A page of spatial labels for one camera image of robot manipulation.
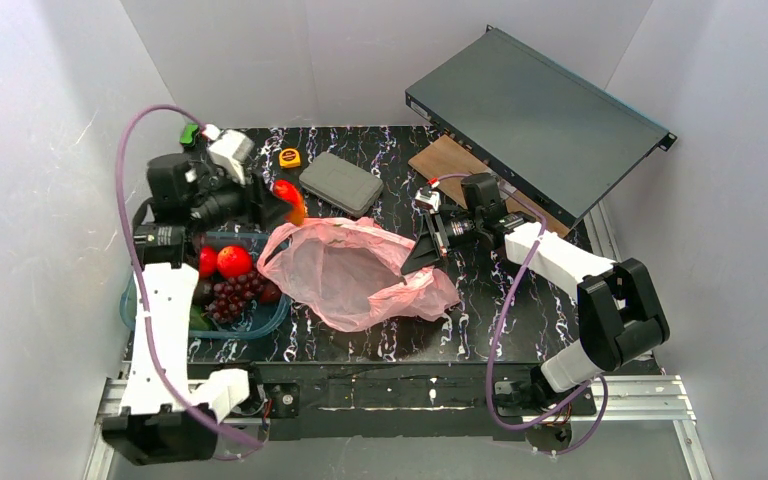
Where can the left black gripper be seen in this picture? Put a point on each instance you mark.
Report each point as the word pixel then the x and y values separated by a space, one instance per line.
pixel 261 201

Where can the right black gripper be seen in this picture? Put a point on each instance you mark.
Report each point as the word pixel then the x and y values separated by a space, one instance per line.
pixel 440 234

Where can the red orange fake mango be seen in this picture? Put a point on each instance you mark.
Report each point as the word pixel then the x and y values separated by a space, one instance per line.
pixel 291 195

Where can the pink plastic bag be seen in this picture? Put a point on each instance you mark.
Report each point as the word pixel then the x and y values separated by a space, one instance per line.
pixel 348 272

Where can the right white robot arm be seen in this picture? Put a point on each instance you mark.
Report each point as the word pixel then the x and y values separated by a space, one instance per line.
pixel 620 316

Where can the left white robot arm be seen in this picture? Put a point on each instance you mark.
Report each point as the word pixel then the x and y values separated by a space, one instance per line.
pixel 162 419

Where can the red fake peach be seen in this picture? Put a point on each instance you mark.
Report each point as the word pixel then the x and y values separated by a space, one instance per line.
pixel 234 261

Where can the red fake apple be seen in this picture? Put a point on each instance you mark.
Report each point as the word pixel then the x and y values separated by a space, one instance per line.
pixel 207 262

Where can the purple fake grapes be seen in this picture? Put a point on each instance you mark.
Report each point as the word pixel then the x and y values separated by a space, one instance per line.
pixel 232 296

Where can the dark fake plum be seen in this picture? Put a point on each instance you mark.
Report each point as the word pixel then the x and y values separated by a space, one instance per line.
pixel 203 293

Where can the orange tape measure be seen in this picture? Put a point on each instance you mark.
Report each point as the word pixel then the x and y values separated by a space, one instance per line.
pixel 289 158

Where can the grey plastic case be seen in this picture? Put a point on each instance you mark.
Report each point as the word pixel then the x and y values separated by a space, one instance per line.
pixel 341 184

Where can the wooden board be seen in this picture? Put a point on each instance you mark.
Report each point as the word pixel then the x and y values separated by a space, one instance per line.
pixel 445 156

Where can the blue plastic fruit container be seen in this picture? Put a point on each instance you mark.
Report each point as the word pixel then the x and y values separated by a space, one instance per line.
pixel 255 320

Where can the green small object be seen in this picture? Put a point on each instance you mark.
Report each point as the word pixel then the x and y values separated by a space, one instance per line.
pixel 189 135

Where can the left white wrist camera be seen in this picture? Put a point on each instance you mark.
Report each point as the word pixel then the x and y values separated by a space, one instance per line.
pixel 229 149

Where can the dark rack network switch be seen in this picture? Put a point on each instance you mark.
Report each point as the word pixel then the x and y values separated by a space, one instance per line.
pixel 559 139

